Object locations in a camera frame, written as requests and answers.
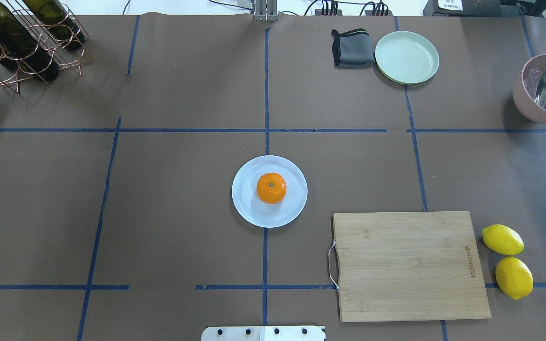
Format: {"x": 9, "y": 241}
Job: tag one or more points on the yellow lemon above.
{"x": 514, "y": 278}
{"x": 503, "y": 240}

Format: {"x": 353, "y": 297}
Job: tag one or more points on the bamboo cutting board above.
{"x": 408, "y": 266}

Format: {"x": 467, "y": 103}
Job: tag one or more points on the dark wine bottle lower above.
{"x": 20, "y": 45}

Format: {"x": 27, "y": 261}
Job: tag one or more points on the upper yellow lemon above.
{"x": 514, "y": 278}

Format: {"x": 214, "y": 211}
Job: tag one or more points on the black desktop computer box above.
{"x": 484, "y": 8}

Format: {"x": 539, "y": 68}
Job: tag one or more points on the folded dark grey cloth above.
{"x": 353, "y": 49}

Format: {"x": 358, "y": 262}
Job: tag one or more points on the aluminium frame post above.
{"x": 265, "y": 10}

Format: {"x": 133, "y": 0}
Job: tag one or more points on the copper wire bottle rack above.
{"x": 39, "y": 39}

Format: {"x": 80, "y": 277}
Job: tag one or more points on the dark wine bottle middle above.
{"x": 59, "y": 23}

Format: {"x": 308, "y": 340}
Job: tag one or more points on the light green plate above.
{"x": 406, "y": 57}

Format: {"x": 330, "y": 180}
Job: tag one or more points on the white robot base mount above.
{"x": 265, "y": 333}

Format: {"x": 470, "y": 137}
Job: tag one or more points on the light blue plate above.
{"x": 261, "y": 214}

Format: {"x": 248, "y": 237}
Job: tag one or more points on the lower yellow lemon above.
{"x": 503, "y": 240}

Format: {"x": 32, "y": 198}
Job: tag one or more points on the orange mandarin fruit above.
{"x": 271, "y": 188}

